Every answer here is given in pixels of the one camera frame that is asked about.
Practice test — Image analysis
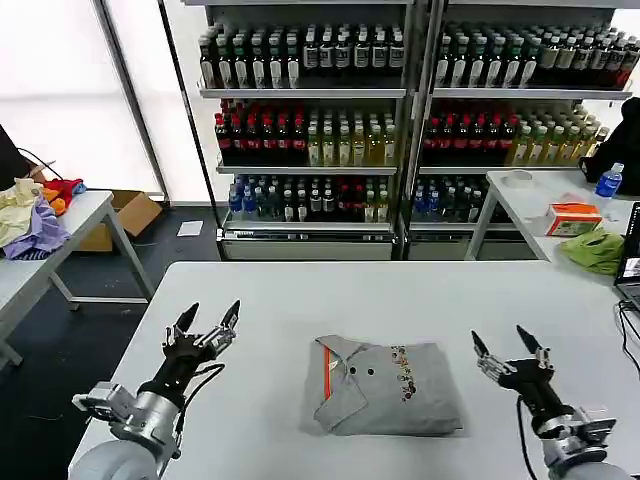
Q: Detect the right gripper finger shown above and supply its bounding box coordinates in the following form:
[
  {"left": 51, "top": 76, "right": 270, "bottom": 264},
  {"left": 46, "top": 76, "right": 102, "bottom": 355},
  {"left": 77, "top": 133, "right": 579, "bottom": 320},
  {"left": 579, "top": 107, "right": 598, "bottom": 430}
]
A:
[
  {"left": 515, "top": 324, "right": 555, "bottom": 374},
  {"left": 470, "top": 329, "right": 516, "bottom": 384}
]

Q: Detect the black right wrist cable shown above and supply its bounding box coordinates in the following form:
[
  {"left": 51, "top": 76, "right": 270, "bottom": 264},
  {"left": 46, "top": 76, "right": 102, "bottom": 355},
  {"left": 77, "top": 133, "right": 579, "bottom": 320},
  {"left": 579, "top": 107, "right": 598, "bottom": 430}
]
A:
[{"left": 514, "top": 395, "right": 539, "bottom": 476}]

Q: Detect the orange tissue box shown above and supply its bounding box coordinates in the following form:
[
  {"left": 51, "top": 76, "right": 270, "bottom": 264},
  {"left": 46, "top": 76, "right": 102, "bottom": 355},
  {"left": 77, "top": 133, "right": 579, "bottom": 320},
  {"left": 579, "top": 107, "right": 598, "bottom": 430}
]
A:
[{"left": 544, "top": 202, "right": 604, "bottom": 236}]

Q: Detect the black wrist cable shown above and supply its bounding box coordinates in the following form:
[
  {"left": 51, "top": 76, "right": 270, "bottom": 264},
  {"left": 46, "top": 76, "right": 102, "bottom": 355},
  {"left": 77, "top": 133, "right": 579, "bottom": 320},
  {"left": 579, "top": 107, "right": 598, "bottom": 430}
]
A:
[
  {"left": 172, "top": 363, "right": 227, "bottom": 459},
  {"left": 514, "top": 395, "right": 539, "bottom": 476}
]

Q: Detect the black laptop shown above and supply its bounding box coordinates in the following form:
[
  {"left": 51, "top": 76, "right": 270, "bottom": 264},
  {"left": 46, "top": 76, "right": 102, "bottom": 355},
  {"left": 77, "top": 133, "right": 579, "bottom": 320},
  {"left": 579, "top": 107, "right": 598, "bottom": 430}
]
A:
[{"left": 613, "top": 202, "right": 640, "bottom": 306}]

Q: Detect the person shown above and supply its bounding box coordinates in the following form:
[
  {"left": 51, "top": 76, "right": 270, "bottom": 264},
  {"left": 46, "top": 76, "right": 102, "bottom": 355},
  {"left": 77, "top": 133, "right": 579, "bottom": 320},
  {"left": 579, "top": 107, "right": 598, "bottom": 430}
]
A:
[{"left": 579, "top": 97, "right": 640, "bottom": 184}]

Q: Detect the purple cloth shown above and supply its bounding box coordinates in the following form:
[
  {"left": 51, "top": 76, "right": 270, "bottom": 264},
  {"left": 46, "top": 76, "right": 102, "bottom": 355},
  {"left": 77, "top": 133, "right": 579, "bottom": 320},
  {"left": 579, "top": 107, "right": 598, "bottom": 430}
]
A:
[{"left": 2, "top": 194, "right": 71, "bottom": 261}]

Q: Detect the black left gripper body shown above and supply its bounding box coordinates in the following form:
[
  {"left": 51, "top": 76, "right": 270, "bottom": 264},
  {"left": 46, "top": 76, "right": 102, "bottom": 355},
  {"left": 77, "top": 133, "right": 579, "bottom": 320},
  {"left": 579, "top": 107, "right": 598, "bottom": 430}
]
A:
[{"left": 137, "top": 333, "right": 224, "bottom": 401}]

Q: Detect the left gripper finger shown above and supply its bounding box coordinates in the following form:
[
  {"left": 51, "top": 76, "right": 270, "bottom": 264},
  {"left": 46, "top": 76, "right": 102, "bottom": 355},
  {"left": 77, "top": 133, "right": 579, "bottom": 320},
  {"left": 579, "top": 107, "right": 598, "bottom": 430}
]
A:
[
  {"left": 160, "top": 301, "right": 200, "bottom": 351},
  {"left": 192, "top": 299, "right": 242, "bottom": 359}
]

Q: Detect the brown cardboard box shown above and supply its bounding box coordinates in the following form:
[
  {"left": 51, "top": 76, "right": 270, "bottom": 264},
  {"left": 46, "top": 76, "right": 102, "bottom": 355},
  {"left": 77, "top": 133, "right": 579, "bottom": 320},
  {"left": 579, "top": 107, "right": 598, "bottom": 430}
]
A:
[{"left": 74, "top": 191, "right": 164, "bottom": 253}]

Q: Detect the blue plastic bottle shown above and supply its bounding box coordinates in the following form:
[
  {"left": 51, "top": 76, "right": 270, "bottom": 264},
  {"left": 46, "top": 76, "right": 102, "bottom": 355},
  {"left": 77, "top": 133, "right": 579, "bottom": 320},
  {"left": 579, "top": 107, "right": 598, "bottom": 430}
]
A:
[{"left": 594, "top": 162, "right": 625, "bottom": 198}]

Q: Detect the dark window frame post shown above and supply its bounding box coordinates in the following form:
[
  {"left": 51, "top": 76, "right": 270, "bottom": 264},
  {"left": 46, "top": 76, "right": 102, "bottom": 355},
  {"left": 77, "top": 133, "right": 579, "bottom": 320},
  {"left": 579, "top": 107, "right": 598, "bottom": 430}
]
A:
[{"left": 94, "top": 0, "right": 169, "bottom": 197}]

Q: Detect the green cloth bag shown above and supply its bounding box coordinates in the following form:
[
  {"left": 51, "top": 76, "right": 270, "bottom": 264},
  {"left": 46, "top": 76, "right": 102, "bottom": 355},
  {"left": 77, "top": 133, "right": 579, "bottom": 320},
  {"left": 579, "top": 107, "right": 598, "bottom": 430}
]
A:
[{"left": 559, "top": 227, "right": 626, "bottom": 276}]

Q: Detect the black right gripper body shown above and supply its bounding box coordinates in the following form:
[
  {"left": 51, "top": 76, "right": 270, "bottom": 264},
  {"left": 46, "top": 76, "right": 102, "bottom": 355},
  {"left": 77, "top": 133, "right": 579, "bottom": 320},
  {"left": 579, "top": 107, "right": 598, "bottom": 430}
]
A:
[{"left": 497, "top": 357, "right": 576, "bottom": 431}]

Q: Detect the cream cloth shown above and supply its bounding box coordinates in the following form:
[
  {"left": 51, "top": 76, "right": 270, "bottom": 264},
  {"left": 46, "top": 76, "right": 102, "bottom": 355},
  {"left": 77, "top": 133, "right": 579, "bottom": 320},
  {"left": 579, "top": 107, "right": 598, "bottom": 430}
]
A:
[{"left": 0, "top": 177, "right": 46, "bottom": 249}]

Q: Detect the grey printed shirt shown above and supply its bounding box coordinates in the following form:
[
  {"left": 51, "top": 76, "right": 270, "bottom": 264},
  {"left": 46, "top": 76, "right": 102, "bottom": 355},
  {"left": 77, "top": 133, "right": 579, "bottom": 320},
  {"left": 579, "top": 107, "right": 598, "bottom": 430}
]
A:
[{"left": 299, "top": 334, "right": 464, "bottom": 436}]

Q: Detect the shelf rack of bottles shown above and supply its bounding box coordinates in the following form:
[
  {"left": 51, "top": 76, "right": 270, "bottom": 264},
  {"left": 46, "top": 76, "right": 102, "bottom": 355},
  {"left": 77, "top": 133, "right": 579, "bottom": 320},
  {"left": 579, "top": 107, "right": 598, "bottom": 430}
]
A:
[
  {"left": 407, "top": 0, "right": 634, "bottom": 261},
  {"left": 182, "top": 0, "right": 416, "bottom": 261}
]

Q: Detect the white desk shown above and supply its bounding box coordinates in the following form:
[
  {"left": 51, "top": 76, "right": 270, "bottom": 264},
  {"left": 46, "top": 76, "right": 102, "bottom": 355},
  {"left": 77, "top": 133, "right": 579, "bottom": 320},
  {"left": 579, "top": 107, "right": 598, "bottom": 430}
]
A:
[{"left": 464, "top": 169, "right": 640, "bottom": 301}]

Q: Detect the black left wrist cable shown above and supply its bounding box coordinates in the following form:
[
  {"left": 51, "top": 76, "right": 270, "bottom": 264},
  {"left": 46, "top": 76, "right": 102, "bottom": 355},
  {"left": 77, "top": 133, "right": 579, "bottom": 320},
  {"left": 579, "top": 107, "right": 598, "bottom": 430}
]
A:
[{"left": 172, "top": 363, "right": 227, "bottom": 459}]

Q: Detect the white side table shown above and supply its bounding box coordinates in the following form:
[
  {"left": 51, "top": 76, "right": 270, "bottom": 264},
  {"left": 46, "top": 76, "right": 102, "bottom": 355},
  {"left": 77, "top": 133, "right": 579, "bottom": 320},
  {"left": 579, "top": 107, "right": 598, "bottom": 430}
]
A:
[{"left": 0, "top": 189, "right": 154, "bottom": 369}]

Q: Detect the red orange cloth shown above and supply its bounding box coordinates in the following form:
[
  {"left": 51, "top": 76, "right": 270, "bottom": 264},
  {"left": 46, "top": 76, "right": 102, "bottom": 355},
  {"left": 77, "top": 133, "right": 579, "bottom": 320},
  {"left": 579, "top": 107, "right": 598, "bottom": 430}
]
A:
[{"left": 42, "top": 177, "right": 87, "bottom": 217}]

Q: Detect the black laptop cable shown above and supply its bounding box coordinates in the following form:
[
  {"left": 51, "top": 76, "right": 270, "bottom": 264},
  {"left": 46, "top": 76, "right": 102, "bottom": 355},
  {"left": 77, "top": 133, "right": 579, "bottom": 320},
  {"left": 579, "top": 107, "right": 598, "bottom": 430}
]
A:
[{"left": 617, "top": 298, "right": 640, "bottom": 374}]

